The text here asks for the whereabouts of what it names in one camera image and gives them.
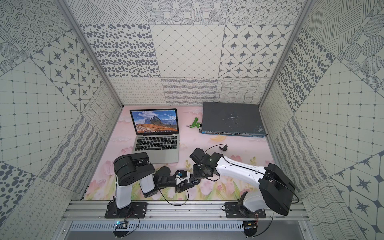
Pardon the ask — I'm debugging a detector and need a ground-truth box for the black wireless mouse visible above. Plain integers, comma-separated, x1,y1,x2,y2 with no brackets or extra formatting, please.
180,178,201,192

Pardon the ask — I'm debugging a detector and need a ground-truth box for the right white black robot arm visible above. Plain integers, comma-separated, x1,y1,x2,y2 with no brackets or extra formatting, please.
190,148,296,216

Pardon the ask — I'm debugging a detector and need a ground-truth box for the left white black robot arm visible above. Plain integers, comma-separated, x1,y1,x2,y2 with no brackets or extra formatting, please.
114,152,201,210

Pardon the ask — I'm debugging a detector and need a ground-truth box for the silver open laptop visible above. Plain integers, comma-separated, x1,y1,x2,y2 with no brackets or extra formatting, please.
130,108,180,164

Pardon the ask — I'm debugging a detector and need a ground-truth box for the pink floral table mat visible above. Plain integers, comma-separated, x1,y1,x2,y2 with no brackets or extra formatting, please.
83,105,287,201

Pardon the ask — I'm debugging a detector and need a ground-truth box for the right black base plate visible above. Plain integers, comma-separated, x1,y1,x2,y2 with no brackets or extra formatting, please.
221,202,266,219

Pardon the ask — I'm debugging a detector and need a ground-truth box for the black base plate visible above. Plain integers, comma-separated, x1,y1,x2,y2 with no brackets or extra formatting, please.
105,201,148,219
221,202,266,219

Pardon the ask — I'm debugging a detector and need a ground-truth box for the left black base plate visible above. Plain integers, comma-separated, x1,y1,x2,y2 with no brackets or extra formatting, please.
105,201,148,219

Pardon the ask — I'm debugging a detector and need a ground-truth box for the dark grey network switch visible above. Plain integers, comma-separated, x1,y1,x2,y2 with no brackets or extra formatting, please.
200,102,268,138

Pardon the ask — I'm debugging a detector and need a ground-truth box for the aluminium mounting rail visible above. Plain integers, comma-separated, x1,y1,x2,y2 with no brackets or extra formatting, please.
62,201,310,221

